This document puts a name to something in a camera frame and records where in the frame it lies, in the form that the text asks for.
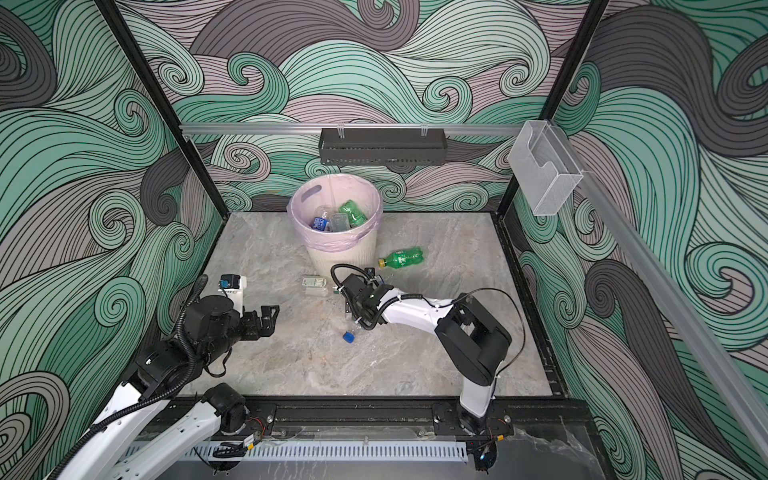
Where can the green bottle yellow cap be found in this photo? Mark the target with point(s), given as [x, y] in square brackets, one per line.
[354, 214]

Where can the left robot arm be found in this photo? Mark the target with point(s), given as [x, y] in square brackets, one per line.
[207, 328]

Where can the pink bin liner bag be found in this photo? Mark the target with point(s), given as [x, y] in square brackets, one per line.
[333, 191]

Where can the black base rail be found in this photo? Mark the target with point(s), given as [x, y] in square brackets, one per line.
[281, 416]

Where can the black wall tray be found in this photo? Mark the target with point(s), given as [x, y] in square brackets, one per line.
[382, 146]

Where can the pepsi label clear bottle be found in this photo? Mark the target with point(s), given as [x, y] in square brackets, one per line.
[321, 223]

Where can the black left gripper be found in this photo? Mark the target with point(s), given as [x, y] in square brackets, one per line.
[255, 329]

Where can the white slotted cable duct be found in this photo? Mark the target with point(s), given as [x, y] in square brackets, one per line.
[316, 451]

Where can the clear square bottle green label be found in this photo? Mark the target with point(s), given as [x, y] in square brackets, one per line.
[315, 286]

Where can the aluminium right rail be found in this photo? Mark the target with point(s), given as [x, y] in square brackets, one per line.
[617, 203]

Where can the clear bottle green white label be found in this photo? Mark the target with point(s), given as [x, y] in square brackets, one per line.
[339, 222]

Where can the aluminium back rail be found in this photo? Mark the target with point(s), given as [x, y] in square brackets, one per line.
[277, 128]

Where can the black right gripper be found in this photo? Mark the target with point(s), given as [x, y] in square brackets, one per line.
[357, 312]

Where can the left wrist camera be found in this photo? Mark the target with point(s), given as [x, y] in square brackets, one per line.
[233, 287]

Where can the clear acrylic wall holder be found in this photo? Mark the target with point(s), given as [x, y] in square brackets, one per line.
[544, 163]

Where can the aluminium rail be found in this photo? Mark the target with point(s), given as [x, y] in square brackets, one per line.
[277, 128]
[617, 203]

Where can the white ribbed waste bin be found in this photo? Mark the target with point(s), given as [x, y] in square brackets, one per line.
[362, 255]

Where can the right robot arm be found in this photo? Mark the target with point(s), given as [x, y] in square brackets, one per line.
[474, 340]

